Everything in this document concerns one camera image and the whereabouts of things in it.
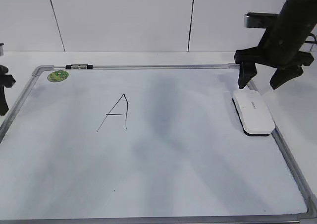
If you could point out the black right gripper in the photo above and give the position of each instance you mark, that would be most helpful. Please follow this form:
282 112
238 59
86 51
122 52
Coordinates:
278 49

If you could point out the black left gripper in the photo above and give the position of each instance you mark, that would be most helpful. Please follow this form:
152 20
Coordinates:
8 81

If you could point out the white board eraser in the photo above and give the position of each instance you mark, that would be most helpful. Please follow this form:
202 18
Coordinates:
253 113

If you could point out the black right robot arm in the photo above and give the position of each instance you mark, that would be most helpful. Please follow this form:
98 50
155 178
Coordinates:
296 14

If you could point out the round green magnet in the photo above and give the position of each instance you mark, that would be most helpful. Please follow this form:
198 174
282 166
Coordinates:
58 76

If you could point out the black and silver hanging clip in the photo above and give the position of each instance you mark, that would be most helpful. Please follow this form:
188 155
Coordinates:
79 66

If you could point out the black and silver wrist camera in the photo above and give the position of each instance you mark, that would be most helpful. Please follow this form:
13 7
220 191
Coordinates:
259 20

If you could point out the white board with grey frame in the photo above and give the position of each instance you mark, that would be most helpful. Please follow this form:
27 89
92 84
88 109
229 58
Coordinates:
143 144

